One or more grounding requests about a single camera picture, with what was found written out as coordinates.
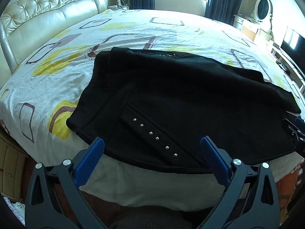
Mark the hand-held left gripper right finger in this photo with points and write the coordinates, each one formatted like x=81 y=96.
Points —
x=215 y=162

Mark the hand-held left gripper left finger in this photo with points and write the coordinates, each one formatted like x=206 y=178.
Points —
x=89 y=162

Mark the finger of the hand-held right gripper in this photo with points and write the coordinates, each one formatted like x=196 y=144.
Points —
x=297 y=126

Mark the black pants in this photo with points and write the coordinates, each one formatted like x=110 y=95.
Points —
x=178 y=100

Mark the white television stand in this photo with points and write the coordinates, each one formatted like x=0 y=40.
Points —
x=286 y=62

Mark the cream bedside cabinet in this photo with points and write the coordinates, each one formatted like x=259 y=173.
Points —
x=12 y=167

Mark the black flat television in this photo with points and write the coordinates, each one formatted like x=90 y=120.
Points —
x=294 y=45

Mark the patterned bed sheet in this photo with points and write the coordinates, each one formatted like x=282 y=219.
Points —
x=71 y=76

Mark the white vanity dresser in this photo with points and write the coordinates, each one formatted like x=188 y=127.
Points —
x=250 y=29

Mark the oval vanity mirror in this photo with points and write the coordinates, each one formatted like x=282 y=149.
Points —
x=263 y=8

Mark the cream tufted leather headboard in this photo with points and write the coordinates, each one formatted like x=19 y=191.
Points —
x=47 y=16

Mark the white fan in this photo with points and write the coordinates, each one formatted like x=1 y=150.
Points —
x=123 y=0

